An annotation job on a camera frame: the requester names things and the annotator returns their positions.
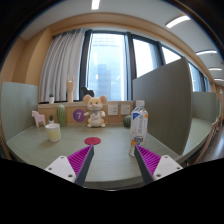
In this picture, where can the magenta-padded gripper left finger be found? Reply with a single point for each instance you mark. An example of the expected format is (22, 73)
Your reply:
(63, 166)

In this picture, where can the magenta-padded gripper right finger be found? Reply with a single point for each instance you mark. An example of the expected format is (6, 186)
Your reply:
(163, 166)

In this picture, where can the clear plastic water bottle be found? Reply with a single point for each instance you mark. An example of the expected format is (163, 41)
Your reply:
(138, 126)

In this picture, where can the frosted yellowish plastic cup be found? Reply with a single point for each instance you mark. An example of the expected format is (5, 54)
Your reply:
(53, 133)

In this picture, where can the flat round red coaster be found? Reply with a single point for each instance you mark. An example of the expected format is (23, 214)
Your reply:
(92, 141)

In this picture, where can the tall green cactus ornament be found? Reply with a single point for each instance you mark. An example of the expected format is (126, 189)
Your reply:
(61, 116)

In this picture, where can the round purple number sign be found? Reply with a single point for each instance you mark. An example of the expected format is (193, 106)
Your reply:
(78, 115)

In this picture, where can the pink horse figurine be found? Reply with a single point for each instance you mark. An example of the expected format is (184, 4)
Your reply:
(37, 117)

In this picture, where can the round green cactus ornament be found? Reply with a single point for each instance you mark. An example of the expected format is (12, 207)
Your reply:
(127, 121)

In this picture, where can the beige plush mouse toy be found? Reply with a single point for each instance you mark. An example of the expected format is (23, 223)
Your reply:
(95, 115)

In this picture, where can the grey-green desk divider panel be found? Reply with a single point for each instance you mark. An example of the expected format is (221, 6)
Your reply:
(166, 100)
(205, 105)
(18, 110)

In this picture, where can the wooden hand model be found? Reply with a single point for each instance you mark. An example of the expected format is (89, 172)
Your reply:
(70, 90)

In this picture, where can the black horse figurine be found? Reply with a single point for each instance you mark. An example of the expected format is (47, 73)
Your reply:
(87, 92)

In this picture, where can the white grey curtain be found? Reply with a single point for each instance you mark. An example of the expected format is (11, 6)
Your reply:
(61, 66)

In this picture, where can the ceiling strip lights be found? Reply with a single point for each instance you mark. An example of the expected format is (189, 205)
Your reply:
(177, 21)

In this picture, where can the white wall socket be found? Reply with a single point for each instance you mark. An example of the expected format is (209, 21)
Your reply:
(113, 110)
(125, 109)

